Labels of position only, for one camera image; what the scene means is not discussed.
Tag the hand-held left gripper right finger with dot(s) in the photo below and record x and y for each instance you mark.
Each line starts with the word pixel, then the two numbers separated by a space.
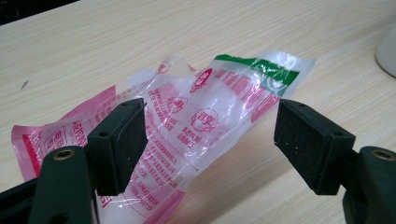
pixel 311 146

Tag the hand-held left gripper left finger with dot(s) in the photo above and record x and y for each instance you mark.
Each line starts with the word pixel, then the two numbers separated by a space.
pixel 115 149

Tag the pink printed plastic bag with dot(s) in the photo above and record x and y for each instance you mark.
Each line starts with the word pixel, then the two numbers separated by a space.
pixel 199 124

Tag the clear glass jar with lid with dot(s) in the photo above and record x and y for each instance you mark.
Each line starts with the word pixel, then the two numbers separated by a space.
pixel 389 53

